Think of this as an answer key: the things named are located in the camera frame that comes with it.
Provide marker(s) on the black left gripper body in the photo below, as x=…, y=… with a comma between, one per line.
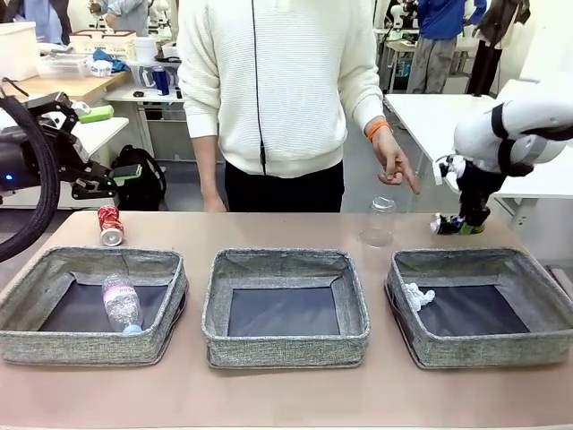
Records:
x=13, y=161

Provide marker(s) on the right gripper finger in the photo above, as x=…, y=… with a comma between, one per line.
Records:
x=468, y=221
x=481, y=219

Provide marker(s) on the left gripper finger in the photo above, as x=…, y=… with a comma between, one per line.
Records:
x=96, y=114
x=127, y=172

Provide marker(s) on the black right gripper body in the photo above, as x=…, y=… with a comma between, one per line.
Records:
x=479, y=188

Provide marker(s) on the crushed blue soda can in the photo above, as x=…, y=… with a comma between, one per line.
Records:
x=445, y=225

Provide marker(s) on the crushed red soda can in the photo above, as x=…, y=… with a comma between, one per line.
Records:
x=110, y=224

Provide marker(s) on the white paper ball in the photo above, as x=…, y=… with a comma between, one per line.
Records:
x=418, y=295

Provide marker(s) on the clear plastic cup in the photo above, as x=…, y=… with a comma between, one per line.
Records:
x=378, y=224

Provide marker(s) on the clear plastic water bottle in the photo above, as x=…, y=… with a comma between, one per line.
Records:
x=121, y=304

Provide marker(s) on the person's right forearm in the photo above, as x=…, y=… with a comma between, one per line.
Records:
x=206, y=165

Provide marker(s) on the person's left hand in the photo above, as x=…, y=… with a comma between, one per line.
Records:
x=391, y=161

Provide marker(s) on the person's right hand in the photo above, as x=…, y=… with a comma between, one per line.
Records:
x=215, y=205

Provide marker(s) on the black backpack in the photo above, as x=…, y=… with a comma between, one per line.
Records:
x=143, y=197

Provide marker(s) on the wooden top counter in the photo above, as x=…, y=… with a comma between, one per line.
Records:
x=89, y=83

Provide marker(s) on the white shelf desk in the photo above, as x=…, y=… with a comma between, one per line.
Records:
x=156, y=130

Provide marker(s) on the blue cloth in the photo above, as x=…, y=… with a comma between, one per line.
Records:
x=114, y=62

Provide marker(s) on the cream plastic crate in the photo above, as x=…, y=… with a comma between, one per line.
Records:
x=103, y=45

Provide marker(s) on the blue bottle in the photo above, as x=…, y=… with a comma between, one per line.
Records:
x=161, y=80

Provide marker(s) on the large white table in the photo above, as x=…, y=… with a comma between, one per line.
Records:
x=421, y=116

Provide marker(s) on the white storage box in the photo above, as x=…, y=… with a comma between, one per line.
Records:
x=15, y=51

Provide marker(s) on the bystander in light blue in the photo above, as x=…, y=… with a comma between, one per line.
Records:
x=45, y=22

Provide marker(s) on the orange wristwatch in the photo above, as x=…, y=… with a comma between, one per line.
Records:
x=376, y=131

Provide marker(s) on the bystander in black clothes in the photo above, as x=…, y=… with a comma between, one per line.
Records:
x=488, y=62

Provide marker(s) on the grey fabric basket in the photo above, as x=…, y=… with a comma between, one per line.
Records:
x=492, y=354
x=89, y=345
x=282, y=349

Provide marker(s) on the bystander in blue jacket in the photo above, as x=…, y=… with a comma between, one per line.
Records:
x=438, y=27

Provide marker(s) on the person in white sweater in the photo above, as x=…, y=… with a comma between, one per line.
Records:
x=277, y=89

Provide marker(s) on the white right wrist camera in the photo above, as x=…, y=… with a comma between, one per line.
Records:
x=456, y=165

